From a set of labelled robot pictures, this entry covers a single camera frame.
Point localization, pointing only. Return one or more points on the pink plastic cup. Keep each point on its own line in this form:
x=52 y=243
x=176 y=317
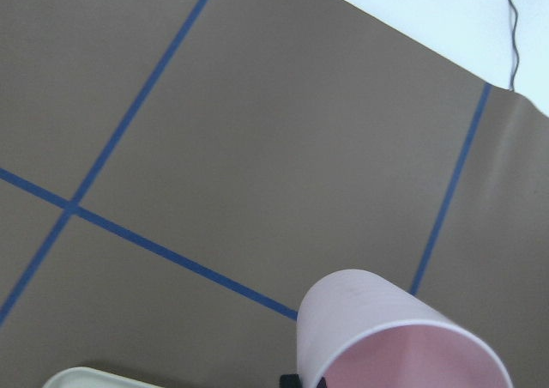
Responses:
x=356 y=329

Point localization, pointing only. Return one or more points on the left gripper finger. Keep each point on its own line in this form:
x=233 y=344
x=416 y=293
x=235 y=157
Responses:
x=289 y=381

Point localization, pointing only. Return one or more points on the cream plastic tray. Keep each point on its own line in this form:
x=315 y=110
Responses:
x=90 y=377

